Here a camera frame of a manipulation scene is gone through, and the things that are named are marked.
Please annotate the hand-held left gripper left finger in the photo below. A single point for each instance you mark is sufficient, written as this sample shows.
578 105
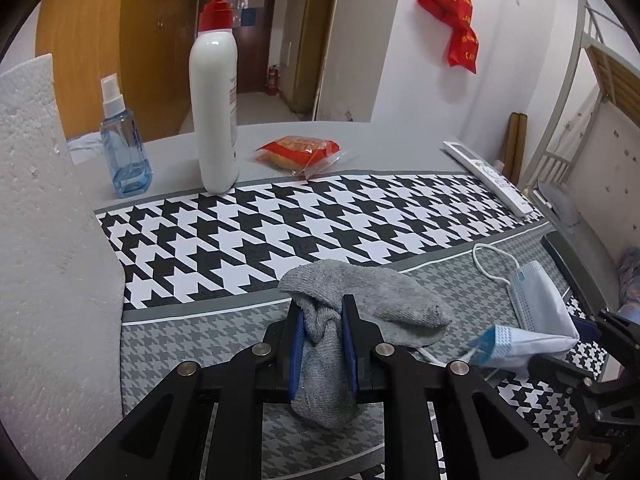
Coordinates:
297 355

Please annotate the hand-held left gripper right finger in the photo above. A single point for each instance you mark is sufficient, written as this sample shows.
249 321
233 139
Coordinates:
350 355

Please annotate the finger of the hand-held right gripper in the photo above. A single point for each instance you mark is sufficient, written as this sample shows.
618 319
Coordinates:
560 369
615 330

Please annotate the grey sock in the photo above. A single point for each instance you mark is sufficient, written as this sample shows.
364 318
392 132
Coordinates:
380 300

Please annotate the blue face mask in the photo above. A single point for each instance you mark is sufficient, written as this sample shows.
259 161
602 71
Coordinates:
537 305

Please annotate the white foam box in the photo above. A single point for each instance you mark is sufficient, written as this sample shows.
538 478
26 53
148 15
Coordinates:
45 260

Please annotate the patterned cloth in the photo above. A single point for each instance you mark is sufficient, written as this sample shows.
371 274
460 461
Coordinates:
631 280

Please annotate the black chair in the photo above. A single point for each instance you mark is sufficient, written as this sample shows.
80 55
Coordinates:
575 265

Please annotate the houndstooth table mat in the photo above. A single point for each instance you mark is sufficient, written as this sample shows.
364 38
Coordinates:
250 230

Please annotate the grey seat cushion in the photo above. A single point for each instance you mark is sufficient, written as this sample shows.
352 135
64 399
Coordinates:
557 202

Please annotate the white remote control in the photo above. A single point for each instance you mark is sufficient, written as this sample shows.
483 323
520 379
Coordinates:
492 175

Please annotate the red snack packet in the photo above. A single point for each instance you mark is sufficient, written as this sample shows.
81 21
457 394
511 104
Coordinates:
292 152

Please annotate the white pump bottle red cap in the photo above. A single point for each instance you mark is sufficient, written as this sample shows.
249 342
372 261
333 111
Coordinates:
215 110

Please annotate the blue spray bottle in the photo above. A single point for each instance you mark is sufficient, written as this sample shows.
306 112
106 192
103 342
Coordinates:
125 155

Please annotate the red fire extinguisher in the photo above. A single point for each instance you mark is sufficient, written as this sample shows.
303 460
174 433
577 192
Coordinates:
273 82

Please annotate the light blue cloth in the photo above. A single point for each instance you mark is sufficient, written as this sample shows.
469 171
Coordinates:
82 147

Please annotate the dark brown door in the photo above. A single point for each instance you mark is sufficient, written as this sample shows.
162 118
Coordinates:
255 45

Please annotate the red plastic bag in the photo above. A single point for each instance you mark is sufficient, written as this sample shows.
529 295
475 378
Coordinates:
452 10

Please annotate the wooden wardrobe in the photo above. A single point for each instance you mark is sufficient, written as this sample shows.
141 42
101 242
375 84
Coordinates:
85 20

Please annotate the metal bunk bed frame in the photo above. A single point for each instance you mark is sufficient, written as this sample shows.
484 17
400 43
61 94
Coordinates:
580 35

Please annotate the wooden side door frame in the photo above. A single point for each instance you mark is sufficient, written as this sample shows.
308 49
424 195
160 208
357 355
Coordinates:
310 35

